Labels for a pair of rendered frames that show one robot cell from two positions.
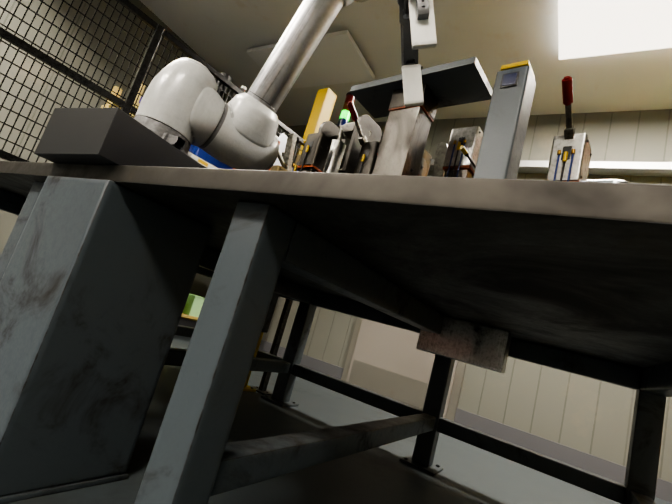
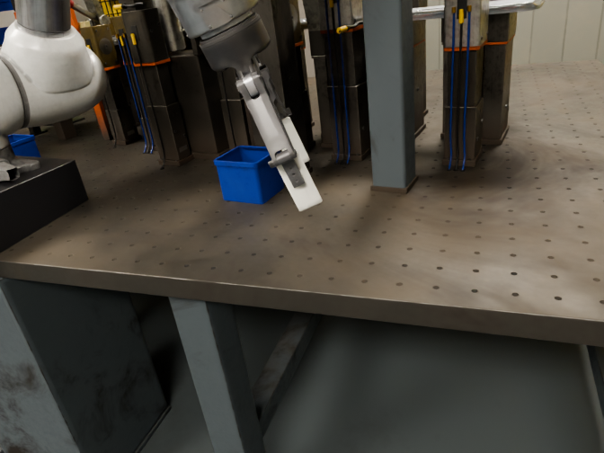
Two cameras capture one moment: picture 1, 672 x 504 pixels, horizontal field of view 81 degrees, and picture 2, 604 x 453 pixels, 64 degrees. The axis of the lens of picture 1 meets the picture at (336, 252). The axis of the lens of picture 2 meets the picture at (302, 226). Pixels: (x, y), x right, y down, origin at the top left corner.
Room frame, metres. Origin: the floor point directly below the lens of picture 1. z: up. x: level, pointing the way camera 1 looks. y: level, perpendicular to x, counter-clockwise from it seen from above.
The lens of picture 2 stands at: (-0.09, 0.07, 1.10)
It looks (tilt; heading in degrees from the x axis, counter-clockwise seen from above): 27 degrees down; 350
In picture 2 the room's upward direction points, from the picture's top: 8 degrees counter-clockwise
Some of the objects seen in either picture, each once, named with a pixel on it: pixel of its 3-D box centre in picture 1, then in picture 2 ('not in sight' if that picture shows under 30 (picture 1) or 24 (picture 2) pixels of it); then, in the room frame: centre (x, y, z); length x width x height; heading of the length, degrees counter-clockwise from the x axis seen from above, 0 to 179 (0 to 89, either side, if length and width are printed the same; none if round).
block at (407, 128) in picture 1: (396, 169); (271, 76); (0.96, -0.09, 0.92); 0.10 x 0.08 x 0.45; 48
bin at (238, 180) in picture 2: not in sight; (250, 173); (0.89, -0.01, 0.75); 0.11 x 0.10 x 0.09; 48
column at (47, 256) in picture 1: (85, 324); (57, 351); (1.02, 0.55, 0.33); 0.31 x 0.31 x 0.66; 57
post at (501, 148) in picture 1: (497, 165); (390, 75); (0.79, -0.29, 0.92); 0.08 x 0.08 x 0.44; 48
